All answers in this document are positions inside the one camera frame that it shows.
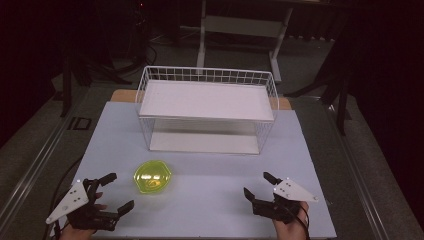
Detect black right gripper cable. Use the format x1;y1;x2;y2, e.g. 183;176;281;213
281;201;312;240

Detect pale blue table mat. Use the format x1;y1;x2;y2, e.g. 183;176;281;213
49;101;338;240

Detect white metal desk frame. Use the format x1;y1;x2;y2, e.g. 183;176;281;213
195;0;295;83

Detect translucent green bowl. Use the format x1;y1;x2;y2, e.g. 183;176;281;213
133;159;173;195

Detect black floor socket frame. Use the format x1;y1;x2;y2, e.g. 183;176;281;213
67;116;93;132

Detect metal floor rail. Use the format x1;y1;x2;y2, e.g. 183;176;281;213
0;96;92;228
324;99;392;240

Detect black floor cables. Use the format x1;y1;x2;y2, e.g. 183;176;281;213
74;39;158;86

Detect white wire shelf rack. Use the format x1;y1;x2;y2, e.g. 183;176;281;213
134;65;281;156

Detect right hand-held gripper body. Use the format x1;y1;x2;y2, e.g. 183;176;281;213
251;177;320;225

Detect person's left hand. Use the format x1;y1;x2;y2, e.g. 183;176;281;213
59;191;109;240

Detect person's right hand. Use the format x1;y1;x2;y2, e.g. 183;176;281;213
273;201;310;240

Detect black metal stand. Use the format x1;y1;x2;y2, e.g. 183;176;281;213
59;49;74;118
284;63;355;137

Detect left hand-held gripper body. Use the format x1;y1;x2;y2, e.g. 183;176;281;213
45;178;121;232

